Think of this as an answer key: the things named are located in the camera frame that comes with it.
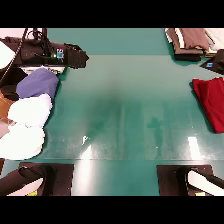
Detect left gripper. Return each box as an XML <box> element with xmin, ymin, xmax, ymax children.
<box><xmin>63</xmin><ymin>43</ymin><xmax>90</xmax><ymax>70</ymax></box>

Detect purple garment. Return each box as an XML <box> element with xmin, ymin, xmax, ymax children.
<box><xmin>15</xmin><ymin>67</ymin><xmax>60</xmax><ymax>100</ymax></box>

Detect pale lilac garment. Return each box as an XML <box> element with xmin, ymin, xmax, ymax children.
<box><xmin>7</xmin><ymin>93</ymin><xmax>54</xmax><ymax>129</ymax></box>

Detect brown garment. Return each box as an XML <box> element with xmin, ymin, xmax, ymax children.
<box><xmin>164</xmin><ymin>28</ymin><xmax>212</xmax><ymax>62</ymax></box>

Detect black cable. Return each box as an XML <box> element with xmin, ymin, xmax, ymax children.
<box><xmin>0</xmin><ymin>28</ymin><xmax>30</xmax><ymax>84</ymax></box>

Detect cream garment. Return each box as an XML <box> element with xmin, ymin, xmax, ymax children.
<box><xmin>19</xmin><ymin>65</ymin><xmax>67</xmax><ymax>76</ymax></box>

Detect red garment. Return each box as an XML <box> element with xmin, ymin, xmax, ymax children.
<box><xmin>192</xmin><ymin>76</ymin><xmax>224</xmax><ymax>135</ymax></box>

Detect white garment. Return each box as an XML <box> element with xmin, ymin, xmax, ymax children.
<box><xmin>203</xmin><ymin>28</ymin><xmax>224</xmax><ymax>51</ymax></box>
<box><xmin>0</xmin><ymin>123</ymin><xmax>47</xmax><ymax>161</ymax></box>

